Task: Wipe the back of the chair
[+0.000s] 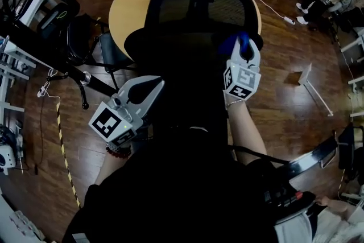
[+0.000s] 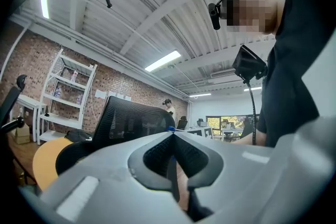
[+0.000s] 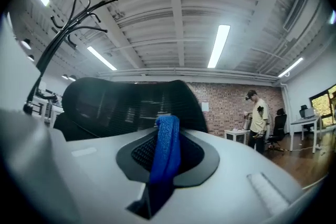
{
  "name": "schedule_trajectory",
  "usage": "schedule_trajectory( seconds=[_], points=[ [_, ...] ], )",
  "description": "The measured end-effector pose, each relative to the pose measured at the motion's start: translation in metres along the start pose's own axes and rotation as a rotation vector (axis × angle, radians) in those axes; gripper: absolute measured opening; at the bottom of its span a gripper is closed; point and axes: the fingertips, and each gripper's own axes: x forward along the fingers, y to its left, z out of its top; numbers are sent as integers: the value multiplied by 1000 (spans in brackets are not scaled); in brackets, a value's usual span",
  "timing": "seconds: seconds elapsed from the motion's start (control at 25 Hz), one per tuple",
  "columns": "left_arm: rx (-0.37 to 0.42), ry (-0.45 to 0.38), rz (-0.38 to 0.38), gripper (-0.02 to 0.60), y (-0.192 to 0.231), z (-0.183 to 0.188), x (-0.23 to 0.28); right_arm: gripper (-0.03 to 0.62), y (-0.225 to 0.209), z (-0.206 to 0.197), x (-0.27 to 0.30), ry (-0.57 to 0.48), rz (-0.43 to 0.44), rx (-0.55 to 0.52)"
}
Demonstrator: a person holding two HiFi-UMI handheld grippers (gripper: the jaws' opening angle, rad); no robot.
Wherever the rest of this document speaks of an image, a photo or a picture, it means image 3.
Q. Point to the white side table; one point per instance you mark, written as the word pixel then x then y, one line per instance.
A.
pixel 236 135

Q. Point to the silver metal bin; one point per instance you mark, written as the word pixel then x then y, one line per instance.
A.
pixel 247 122

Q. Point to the black mesh office chair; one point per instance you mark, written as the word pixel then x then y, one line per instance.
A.
pixel 118 105

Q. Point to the window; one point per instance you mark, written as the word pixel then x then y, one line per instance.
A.
pixel 324 105

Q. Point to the white desk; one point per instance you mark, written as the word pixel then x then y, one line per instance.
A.
pixel 305 122

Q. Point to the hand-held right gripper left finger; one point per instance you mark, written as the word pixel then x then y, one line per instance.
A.
pixel 86 178

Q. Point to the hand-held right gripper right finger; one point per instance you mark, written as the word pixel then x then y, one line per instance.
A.
pixel 231 183

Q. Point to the black tripod stand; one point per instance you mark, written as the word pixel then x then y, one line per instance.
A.
pixel 50 49

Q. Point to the white paper sheet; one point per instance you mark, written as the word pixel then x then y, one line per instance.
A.
pixel 205 107

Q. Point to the black and grey office chair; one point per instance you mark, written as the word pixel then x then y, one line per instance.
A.
pixel 278 126

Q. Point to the blue cloth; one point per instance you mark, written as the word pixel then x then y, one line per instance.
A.
pixel 166 149

